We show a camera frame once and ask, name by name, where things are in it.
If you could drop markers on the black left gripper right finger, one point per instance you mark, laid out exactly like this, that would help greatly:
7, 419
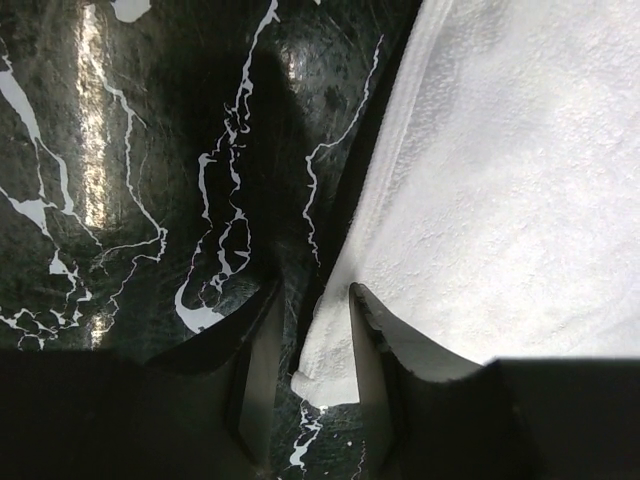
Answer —
429, 413

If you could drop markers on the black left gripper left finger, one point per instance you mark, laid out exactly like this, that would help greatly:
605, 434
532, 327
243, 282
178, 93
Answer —
200, 410

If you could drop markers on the white towel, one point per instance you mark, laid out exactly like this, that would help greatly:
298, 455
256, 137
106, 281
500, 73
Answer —
500, 212

